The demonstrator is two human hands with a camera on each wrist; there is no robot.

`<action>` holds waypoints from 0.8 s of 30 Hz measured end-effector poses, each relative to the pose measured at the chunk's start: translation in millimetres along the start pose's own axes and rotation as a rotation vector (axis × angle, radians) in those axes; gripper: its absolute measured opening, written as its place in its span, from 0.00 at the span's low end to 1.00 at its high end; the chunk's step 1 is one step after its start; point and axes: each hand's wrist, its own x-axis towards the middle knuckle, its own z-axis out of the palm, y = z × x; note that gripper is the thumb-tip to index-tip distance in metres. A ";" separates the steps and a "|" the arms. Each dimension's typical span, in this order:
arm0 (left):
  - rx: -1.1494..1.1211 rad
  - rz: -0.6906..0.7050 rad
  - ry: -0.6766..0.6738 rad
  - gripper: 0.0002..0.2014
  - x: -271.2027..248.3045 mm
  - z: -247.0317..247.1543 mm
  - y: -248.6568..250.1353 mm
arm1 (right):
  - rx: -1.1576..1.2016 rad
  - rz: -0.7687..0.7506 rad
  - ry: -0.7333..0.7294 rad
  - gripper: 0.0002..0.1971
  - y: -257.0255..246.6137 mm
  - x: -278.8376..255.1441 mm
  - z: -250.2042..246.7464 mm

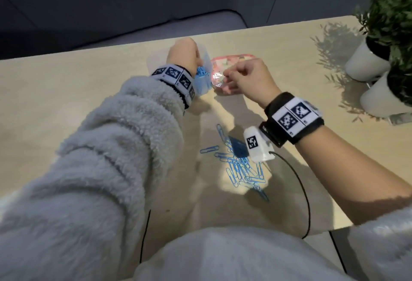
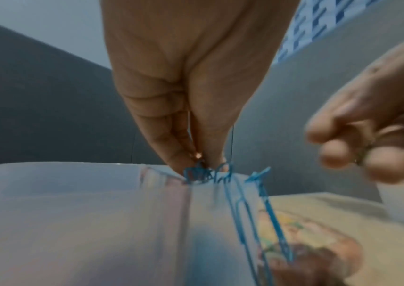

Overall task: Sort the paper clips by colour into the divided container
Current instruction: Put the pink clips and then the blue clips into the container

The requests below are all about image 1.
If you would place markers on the person's left hand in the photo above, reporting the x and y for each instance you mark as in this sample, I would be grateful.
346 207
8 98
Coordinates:
183 53

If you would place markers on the person's right hand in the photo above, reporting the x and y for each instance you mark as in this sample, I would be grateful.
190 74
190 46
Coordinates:
254 81

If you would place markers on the heap of blue paper clips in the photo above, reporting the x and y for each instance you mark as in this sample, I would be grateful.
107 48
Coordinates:
202 78

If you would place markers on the floral tin lid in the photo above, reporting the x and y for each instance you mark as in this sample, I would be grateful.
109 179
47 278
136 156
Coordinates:
222 65

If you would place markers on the clear plastic divided box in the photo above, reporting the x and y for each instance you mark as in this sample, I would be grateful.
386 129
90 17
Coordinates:
206 87

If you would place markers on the pile of mixed paper clips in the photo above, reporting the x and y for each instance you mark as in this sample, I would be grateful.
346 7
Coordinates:
239 169

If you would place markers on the person's right forearm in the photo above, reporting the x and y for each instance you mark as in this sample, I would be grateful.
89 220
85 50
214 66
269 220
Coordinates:
354 177

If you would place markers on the person's left forearm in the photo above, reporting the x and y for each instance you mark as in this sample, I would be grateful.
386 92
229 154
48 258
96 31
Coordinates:
96 187

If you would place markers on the left marker wristband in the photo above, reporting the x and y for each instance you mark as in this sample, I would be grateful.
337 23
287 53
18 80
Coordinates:
175 76

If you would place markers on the marker wristband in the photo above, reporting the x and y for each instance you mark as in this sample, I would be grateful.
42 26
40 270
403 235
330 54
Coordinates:
175 76
294 116

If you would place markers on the right marker wristband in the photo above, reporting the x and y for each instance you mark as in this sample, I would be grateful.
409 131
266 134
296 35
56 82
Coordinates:
294 116

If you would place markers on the dark grey sofa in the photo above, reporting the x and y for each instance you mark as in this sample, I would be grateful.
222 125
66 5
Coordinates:
128 7

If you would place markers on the green potted plant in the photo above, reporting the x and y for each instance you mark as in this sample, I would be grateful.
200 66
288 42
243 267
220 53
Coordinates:
402 78
389 13

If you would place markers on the small silver object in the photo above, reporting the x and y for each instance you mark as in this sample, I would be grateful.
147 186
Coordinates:
400 119

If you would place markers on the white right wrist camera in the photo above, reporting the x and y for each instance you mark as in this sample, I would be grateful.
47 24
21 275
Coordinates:
257 145

